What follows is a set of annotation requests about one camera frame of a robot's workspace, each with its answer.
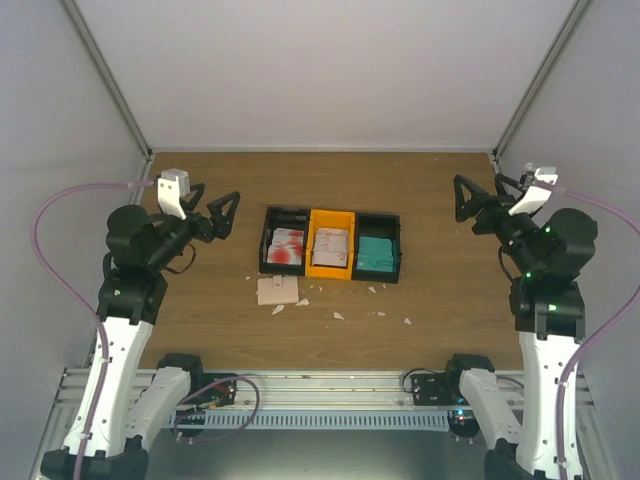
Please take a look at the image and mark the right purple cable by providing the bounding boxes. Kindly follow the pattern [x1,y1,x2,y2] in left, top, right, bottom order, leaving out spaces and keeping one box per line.
[552,185,640,480]

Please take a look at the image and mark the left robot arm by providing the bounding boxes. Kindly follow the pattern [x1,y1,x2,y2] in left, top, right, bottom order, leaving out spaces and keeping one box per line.
[40,180,241,479]

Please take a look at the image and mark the teal card stack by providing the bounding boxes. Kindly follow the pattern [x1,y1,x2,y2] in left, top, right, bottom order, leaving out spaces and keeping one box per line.
[356,236,395,273]

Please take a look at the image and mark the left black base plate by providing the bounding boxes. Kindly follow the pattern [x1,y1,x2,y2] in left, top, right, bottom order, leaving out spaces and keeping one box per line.
[197,373,237,408]

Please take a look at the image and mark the purple cable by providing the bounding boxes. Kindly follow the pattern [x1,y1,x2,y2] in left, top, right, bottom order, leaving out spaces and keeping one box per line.
[552,185,640,480]
[33,180,155,480]

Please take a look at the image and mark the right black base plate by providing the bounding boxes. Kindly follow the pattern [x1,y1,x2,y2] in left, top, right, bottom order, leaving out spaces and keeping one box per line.
[410,373,453,407]

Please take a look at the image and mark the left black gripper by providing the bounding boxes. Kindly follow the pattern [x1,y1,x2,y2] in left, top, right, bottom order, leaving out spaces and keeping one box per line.
[146,182,240,271]

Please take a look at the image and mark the black bin with red cards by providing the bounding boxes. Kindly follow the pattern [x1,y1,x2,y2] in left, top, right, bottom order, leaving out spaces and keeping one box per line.
[259,206,311,276]

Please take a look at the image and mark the grey slotted cable duct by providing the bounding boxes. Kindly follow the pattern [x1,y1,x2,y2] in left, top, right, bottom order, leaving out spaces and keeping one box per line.
[178,409,449,432]

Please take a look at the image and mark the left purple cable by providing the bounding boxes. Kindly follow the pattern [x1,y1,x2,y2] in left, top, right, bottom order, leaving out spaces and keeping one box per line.
[33,180,155,480]

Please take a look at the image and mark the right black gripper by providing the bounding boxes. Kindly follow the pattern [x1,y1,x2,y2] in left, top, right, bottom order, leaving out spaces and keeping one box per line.
[452,173,541,274]

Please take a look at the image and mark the aluminium front rail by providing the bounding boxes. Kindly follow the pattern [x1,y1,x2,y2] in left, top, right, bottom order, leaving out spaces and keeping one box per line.
[54,369,594,410]

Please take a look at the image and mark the white patterned card stack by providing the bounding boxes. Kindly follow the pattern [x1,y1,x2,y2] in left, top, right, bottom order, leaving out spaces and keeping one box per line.
[312,228,349,268]

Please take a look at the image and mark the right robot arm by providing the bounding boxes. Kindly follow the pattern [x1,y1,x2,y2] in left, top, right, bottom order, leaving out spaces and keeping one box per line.
[442,168,598,479]

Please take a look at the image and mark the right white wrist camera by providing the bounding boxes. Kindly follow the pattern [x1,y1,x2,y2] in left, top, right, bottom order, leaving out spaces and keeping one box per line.
[508,163,558,217]

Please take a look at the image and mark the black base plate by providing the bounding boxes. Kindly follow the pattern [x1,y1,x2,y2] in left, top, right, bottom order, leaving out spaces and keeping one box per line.
[197,373,237,408]
[410,373,453,407]

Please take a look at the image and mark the black bin with teal cards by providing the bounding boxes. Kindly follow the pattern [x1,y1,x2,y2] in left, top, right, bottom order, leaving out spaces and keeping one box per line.
[351,212,402,284]

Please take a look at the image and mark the yellow bin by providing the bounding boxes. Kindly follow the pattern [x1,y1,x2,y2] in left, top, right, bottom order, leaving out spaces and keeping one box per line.
[305,209,355,280]

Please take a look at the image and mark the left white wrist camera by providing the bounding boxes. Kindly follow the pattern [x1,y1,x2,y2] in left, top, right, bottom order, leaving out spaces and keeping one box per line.
[157,169,191,220]

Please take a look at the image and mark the beige card holder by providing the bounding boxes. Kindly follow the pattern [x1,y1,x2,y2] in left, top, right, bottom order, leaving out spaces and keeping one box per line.
[257,275,299,306]

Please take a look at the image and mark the red white card stack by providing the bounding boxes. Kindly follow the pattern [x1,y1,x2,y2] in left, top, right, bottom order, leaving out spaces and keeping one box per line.
[267,228,304,265]

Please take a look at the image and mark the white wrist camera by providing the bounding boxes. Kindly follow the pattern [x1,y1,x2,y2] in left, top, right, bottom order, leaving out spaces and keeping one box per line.
[157,169,191,220]
[508,163,558,217]

